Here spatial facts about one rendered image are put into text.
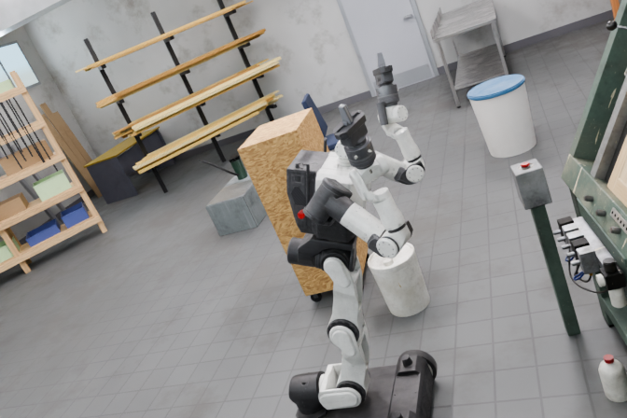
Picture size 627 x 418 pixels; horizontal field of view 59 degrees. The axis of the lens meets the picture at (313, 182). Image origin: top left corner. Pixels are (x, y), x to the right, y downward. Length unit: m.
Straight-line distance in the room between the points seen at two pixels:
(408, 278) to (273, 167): 1.09
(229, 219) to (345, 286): 3.71
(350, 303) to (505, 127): 3.05
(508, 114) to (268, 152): 2.35
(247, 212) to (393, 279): 2.72
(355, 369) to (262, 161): 1.52
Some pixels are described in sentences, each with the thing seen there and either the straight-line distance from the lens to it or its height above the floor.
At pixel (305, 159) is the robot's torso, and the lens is 2.17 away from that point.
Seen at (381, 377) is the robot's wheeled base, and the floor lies 0.17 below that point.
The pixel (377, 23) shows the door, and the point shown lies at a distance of 9.05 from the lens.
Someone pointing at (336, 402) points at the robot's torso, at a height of 0.27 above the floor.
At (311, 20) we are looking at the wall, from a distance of 9.32.
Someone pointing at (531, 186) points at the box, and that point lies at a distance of 2.60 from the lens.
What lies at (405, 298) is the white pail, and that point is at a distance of 3.44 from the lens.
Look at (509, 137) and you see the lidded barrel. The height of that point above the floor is 0.18.
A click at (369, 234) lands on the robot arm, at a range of 1.88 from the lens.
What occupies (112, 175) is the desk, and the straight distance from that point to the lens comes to 9.94.
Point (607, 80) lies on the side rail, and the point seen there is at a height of 1.19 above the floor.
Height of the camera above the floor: 1.99
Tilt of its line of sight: 18 degrees down
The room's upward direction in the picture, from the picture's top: 23 degrees counter-clockwise
